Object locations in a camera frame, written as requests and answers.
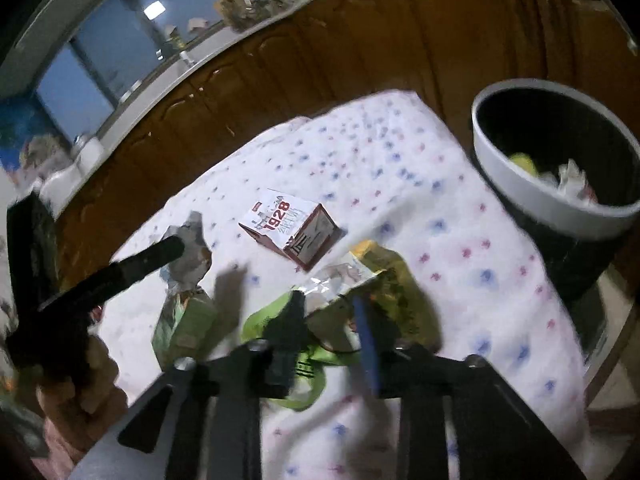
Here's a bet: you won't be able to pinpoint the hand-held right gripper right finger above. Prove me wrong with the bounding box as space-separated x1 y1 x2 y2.
350 296 588 480

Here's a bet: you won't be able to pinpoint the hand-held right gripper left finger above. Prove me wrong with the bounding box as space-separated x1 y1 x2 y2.
67 290 311 480

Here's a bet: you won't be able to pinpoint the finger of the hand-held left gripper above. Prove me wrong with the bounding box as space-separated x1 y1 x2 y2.
6 192 62 311
37 235 187 322

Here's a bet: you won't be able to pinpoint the silver foil paper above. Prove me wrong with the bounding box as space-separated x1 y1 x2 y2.
159 211 213 293

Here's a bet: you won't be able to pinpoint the green snack packet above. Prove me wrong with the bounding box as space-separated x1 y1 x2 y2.
241 240 443 411

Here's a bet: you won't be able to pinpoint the white rimmed black bin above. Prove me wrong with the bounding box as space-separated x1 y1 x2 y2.
471 78 640 301

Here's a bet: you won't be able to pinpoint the person's left forearm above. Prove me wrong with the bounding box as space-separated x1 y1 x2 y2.
27 420 108 480

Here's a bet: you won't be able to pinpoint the person's left hand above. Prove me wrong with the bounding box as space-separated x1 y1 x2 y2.
37 332 132 453

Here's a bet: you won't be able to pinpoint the green drink carton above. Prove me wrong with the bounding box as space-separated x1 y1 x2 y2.
151 285 218 368

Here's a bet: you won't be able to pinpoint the red and white carton box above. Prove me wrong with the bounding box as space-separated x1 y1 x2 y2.
238 188 342 272

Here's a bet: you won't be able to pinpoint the white floral tablecloth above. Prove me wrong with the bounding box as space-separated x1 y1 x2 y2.
90 90 588 480

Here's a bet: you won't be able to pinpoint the kitchen window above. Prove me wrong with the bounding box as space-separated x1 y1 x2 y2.
30 0 301 126

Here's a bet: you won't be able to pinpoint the utensil drying rack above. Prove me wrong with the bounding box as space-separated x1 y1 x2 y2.
215 0 263 31

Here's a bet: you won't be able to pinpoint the wooden lower cabinets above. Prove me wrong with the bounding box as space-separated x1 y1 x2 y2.
50 0 640 261

